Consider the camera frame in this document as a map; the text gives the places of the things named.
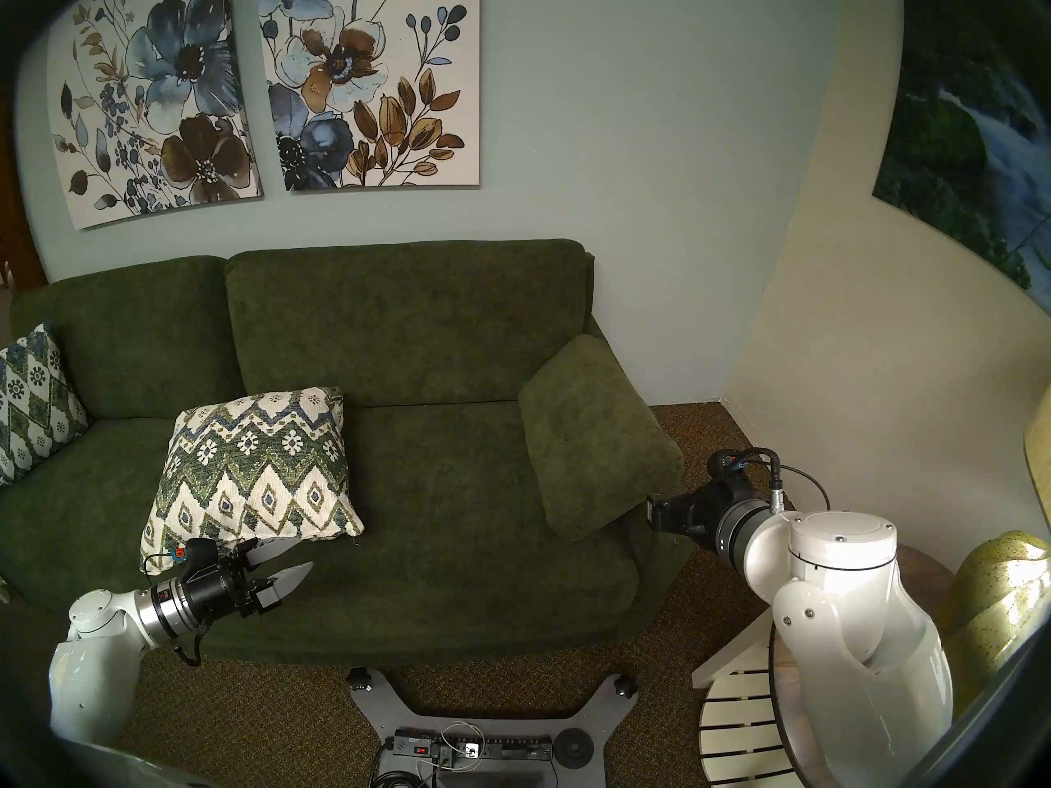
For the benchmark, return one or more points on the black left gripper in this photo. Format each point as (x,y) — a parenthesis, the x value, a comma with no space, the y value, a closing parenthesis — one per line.
(226,589)

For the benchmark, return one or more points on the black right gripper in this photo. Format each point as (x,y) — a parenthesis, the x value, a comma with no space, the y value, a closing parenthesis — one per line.
(698,511)

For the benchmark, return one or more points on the zigzag patterned throw pillow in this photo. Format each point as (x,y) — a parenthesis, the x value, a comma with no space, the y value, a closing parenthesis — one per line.
(254,466)
(33,409)

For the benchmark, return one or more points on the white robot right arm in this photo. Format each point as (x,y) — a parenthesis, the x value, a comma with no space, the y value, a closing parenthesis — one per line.
(854,630)

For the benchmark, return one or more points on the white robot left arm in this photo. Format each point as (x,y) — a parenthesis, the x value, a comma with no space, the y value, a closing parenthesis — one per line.
(90,655)

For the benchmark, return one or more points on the plain green sofa cushion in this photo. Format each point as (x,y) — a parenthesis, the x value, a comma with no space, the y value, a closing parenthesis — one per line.
(595,442)

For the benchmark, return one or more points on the green fabric sofa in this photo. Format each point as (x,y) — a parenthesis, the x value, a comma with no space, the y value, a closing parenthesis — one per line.
(435,474)

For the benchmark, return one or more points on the black base knob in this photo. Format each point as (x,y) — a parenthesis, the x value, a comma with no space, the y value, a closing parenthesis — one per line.
(626,684)
(357,677)

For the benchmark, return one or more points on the round wooden white-legged side table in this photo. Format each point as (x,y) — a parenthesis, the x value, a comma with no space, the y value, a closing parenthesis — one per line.
(743,729)

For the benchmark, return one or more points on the black power strip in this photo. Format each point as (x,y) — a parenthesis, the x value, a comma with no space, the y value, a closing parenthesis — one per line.
(509,748)

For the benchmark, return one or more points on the yellow-green ceramic lamp base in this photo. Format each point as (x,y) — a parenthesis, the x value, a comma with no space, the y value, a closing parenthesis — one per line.
(998,597)

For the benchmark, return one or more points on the forest river landscape picture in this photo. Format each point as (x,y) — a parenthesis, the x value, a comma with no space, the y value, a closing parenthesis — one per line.
(969,121)

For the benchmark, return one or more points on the floral canvas with blue flower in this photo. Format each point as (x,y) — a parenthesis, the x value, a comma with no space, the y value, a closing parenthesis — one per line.
(164,97)

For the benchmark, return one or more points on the floral canvas with brown leaves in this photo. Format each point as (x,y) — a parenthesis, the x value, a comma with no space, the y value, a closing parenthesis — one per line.
(369,80)

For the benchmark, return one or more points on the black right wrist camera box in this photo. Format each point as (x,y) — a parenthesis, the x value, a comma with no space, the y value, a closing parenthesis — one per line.
(727,466)

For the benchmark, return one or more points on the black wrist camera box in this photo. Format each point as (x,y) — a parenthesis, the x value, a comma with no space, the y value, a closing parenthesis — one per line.
(195,555)
(727,466)

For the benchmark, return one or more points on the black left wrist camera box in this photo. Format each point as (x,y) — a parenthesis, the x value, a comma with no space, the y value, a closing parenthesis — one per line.
(195,555)

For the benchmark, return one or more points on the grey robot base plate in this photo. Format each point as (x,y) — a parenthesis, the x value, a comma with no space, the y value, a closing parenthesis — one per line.
(493,721)

